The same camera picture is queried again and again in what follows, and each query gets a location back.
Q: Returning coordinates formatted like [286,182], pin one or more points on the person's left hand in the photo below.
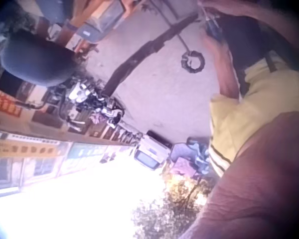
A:
[211,42]

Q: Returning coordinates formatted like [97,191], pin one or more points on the white van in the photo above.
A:
[152,152]

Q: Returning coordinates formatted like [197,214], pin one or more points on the long dark plank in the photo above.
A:
[144,48]

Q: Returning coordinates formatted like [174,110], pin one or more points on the person's left fingers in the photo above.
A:
[206,37]

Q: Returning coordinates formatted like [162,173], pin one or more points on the green tree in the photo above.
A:
[174,206]

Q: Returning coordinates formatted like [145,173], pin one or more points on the thin metal rod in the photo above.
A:
[175,27]

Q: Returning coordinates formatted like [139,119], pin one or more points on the orange workshop cabinet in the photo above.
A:
[99,20]

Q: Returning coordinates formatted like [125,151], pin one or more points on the row of parked motorcycles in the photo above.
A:
[89,99]

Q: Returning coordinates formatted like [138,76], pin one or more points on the shop fronts with signs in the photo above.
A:
[27,139]

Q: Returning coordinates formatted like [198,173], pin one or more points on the person's right hand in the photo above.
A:
[211,5]

